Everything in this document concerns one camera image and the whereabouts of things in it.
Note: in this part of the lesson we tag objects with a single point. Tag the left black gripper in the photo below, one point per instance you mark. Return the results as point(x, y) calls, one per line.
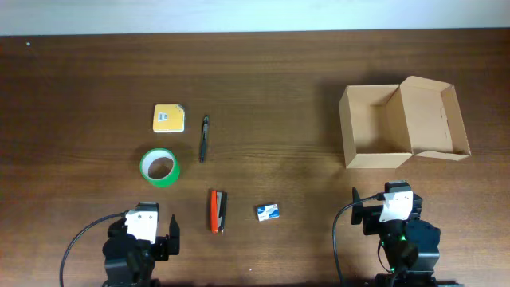
point(162, 245)

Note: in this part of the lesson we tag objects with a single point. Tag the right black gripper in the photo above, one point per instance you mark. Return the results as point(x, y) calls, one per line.
point(369, 214)

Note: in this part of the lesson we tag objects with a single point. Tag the orange black stapler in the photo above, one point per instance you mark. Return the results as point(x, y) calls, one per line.
point(218, 203)

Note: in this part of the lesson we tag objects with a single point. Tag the green tape roll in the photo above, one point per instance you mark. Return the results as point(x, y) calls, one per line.
point(160, 167)

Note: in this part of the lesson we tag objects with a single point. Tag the blue white staples box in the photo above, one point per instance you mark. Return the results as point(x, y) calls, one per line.
point(267, 212)

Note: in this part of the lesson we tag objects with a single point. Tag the brown cardboard box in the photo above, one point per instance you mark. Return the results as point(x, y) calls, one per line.
point(384, 125)

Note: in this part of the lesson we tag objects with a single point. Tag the yellow sticky note pad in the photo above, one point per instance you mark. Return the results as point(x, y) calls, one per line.
point(168, 118)

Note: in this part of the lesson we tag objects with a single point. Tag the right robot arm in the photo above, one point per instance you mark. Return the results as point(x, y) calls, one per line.
point(410, 244)

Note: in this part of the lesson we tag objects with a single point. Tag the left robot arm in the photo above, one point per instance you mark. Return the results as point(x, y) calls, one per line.
point(131, 271)

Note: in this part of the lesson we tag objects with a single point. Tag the black pen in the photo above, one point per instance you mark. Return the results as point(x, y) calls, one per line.
point(204, 140)

